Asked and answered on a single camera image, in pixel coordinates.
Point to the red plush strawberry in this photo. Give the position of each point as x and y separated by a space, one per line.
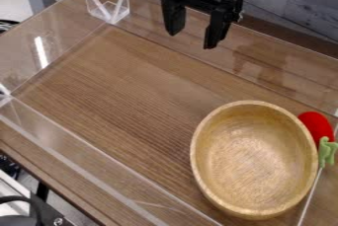
323 137

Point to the wooden bowl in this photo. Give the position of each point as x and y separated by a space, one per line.
252 159

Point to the black table leg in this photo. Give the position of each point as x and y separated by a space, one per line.
42 192

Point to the clear acrylic corner bracket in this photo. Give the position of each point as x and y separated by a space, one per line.
108 11

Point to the clear acrylic enclosure wall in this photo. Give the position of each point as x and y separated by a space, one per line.
101 101

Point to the black clamp with cable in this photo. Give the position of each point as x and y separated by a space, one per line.
40 215

